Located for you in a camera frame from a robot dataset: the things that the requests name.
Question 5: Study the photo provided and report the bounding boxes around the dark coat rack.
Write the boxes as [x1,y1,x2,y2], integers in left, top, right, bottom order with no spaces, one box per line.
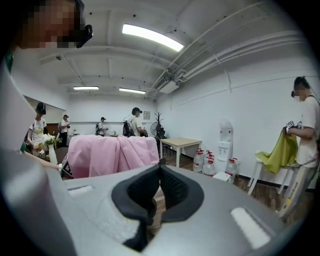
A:
[153,111,165,126]

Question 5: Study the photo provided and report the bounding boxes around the person's green shirt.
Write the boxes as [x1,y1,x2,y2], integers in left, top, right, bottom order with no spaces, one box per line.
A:
[4,49,15,74]

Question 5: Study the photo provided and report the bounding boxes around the white water dispenser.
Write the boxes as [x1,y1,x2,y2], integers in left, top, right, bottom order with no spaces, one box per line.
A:
[215,119,235,174]

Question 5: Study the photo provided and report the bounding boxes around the white ceiling air conditioner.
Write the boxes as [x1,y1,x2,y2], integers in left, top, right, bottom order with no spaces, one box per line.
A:
[158,80,181,95]

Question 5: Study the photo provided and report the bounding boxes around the black standing fan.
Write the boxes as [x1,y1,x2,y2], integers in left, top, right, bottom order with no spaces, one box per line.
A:
[149,122,164,138]

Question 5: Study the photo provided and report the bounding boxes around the white vase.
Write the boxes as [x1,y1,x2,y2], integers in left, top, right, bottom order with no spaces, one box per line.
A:
[47,144,59,165]

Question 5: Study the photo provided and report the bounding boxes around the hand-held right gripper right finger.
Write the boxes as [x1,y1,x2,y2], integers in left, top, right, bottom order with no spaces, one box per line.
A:
[144,164,286,256]

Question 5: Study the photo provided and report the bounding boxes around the white table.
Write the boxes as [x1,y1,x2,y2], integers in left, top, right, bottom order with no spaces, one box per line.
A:
[247,159,296,196]

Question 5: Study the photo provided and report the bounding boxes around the person's left forearm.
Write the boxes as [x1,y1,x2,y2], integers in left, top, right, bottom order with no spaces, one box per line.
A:
[23,151,63,172]

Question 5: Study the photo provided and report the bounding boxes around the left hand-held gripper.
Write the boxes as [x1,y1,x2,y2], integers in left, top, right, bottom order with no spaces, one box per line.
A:
[61,152,75,180]

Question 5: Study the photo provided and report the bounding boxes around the flat white box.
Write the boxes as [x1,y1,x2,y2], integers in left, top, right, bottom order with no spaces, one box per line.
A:
[212,171,232,182]

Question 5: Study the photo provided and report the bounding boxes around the light wooden table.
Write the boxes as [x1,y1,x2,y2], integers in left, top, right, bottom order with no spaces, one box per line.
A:
[159,137,203,168]

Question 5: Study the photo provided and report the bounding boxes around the black head-mounted camera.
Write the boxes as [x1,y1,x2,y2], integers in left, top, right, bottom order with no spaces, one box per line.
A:
[74,0,94,49]

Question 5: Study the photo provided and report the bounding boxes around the white ceiling pipes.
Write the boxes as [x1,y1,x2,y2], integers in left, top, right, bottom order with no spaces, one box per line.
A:
[172,29,306,83]

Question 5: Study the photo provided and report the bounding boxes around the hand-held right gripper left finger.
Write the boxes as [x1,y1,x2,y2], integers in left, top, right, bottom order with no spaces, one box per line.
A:
[62,164,163,256]

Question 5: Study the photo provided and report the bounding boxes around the yellow-green cloth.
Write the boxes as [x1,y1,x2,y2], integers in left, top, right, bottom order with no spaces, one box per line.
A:
[254,129,299,175]

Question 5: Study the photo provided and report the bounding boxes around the white flowers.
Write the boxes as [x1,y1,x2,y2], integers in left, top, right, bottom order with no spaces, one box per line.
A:
[42,133,61,146]

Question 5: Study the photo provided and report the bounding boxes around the pink clothes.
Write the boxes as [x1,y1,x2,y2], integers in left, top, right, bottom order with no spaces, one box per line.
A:
[67,134,160,179]

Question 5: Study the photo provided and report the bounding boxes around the long ceiling light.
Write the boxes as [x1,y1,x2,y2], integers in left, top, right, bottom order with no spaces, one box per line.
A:
[121,23,185,53]
[72,85,100,91]
[118,87,147,95]

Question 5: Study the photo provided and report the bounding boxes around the person's head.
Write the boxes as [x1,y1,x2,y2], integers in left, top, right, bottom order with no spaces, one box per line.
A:
[14,0,86,50]

